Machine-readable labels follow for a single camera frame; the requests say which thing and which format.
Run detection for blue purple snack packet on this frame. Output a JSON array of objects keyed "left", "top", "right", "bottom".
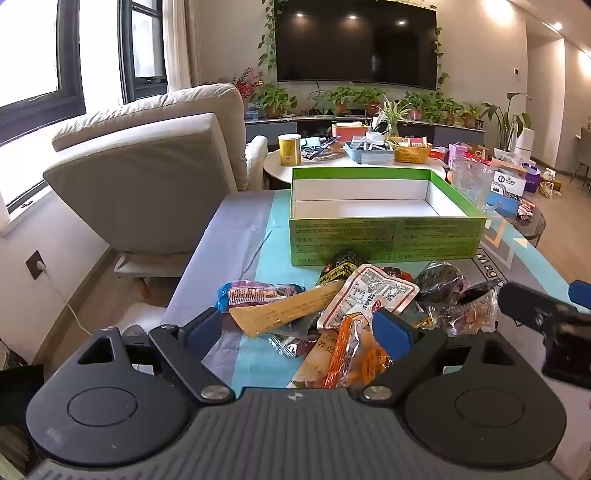
[{"left": 217, "top": 281, "right": 306, "bottom": 315}]

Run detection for yellow wicker basket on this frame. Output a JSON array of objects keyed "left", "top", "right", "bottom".
[{"left": 393, "top": 142, "right": 433, "bottom": 164}]

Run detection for black wall television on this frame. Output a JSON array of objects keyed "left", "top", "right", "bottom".
[{"left": 276, "top": 0, "right": 438, "bottom": 90}]

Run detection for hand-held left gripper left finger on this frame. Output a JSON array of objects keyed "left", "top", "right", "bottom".
[{"left": 76, "top": 306, "right": 232, "bottom": 405}]

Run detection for beige snack packet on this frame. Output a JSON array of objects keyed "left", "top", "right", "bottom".
[{"left": 286, "top": 330, "right": 340, "bottom": 389}]

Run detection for long yellow snack packet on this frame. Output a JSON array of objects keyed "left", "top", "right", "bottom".
[{"left": 229, "top": 279, "right": 346, "bottom": 339}]

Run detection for beige recliner armchair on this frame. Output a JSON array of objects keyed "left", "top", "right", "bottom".
[{"left": 43, "top": 83, "right": 269, "bottom": 283}]

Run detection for hanging green vine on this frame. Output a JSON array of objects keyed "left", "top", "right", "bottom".
[
  {"left": 431, "top": 25, "right": 452, "bottom": 87},
  {"left": 257, "top": 0, "right": 279, "bottom": 75}
]

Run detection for black framed window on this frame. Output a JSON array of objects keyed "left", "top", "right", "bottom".
[
  {"left": 0, "top": 0, "right": 87, "bottom": 124},
  {"left": 117, "top": 0, "right": 168, "bottom": 105}
]

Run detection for red flower bouquet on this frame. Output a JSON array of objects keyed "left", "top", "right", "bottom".
[{"left": 232, "top": 68, "right": 265, "bottom": 101}]

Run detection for grey dining chair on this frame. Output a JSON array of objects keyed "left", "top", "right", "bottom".
[{"left": 570, "top": 134, "right": 591, "bottom": 186}]

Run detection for white air purifier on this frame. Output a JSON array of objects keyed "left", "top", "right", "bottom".
[{"left": 515, "top": 129, "right": 537, "bottom": 161}]

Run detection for grey television cabinet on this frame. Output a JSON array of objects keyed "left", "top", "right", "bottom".
[{"left": 245, "top": 114, "right": 486, "bottom": 147}]

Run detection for white curtain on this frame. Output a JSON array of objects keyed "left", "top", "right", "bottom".
[{"left": 161, "top": 0, "right": 205, "bottom": 89}]

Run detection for green cardboard box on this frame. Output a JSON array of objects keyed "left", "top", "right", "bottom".
[{"left": 289, "top": 167, "right": 487, "bottom": 267}]

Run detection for yellow canister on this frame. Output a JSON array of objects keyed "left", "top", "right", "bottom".
[{"left": 278, "top": 134, "right": 302, "bottom": 166}]

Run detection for round white coffee table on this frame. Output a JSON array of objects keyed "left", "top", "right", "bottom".
[{"left": 264, "top": 147, "right": 448, "bottom": 191}]

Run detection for small dark foil packet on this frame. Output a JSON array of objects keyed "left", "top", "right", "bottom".
[{"left": 268, "top": 323, "right": 320, "bottom": 360}]

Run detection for grey table cloth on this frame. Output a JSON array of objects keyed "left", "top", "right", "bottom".
[{"left": 165, "top": 189, "right": 279, "bottom": 325}]

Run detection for orange box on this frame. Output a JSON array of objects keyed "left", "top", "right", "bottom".
[{"left": 331, "top": 122, "right": 370, "bottom": 140}]

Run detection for row of potted plants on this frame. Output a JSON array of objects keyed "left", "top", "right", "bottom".
[{"left": 252, "top": 83, "right": 485, "bottom": 129}]

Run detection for white charger cable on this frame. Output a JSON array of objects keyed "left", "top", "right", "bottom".
[{"left": 39, "top": 262, "right": 94, "bottom": 337}]

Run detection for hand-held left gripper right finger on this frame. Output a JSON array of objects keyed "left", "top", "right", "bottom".
[{"left": 348, "top": 308, "right": 522, "bottom": 406}]

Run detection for blue plastic basket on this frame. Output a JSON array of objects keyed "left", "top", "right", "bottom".
[{"left": 344, "top": 137, "right": 396, "bottom": 165}]

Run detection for assorted small packets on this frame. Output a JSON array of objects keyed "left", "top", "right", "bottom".
[{"left": 300, "top": 135, "right": 347, "bottom": 161}]

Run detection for white red-printed snack packet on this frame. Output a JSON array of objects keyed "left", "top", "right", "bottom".
[{"left": 318, "top": 264, "right": 420, "bottom": 332}]

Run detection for dark wall socket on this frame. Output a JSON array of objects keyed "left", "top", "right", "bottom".
[{"left": 25, "top": 250, "right": 47, "bottom": 280}]

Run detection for spider plant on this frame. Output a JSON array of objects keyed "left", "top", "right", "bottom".
[{"left": 373, "top": 98, "right": 413, "bottom": 138}]

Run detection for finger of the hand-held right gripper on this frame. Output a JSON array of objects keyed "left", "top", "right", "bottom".
[
  {"left": 569, "top": 279, "right": 591, "bottom": 308},
  {"left": 498, "top": 282, "right": 591, "bottom": 333}
]

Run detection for orange strip snack packet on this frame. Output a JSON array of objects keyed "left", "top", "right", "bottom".
[{"left": 323, "top": 314, "right": 394, "bottom": 389}]

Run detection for tall broad-leaf plant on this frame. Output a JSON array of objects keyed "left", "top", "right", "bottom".
[{"left": 481, "top": 92, "right": 533, "bottom": 152}]

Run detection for orange-edged clear snack packet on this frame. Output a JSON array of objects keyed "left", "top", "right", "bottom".
[{"left": 427, "top": 285, "right": 500, "bottom": 334}]

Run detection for dark clear snack packet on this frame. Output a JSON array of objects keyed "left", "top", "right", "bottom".
[{"left": 414, "top": 261, "right": 468, "bottom": 303}]

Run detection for black yellow snack packet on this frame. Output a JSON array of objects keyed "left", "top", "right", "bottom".
[{"left": 316, "top": 251, "right": 366, "bottom": 288}]

